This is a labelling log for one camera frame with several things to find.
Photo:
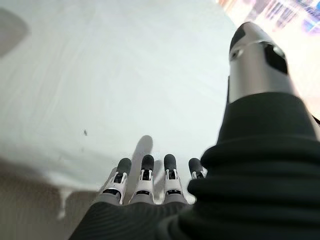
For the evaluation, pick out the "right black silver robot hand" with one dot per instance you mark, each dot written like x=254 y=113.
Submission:
x=250 y=187

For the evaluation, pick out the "white duvet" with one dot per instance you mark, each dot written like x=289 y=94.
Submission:
x=125 y=75

